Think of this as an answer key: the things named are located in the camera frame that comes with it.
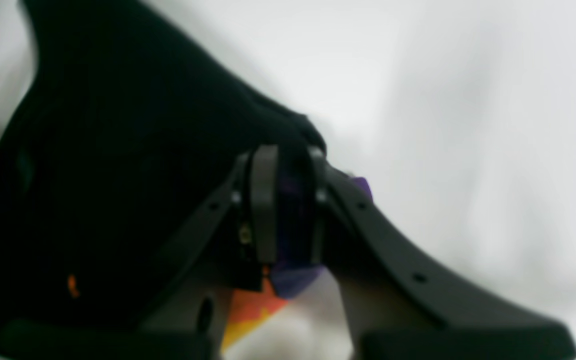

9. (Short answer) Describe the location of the black T-shirt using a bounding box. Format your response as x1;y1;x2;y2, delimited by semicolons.
0;0;326;334

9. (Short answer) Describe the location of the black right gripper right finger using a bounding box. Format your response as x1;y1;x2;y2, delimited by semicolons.
308;146;576;360

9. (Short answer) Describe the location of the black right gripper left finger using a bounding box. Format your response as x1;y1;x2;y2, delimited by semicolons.
0;145;279;360

